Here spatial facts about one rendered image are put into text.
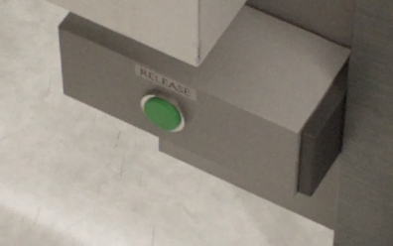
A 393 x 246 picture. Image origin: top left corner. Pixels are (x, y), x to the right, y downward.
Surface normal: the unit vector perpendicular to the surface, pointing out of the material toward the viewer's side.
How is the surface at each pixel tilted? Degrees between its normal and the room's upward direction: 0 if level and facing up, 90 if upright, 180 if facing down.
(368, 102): 90
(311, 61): 0
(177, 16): 90
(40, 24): 0
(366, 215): 90
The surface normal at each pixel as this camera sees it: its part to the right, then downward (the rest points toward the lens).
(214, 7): 0.87, 0.39
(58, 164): 0.00, -0.61
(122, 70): -0.49, 0.69
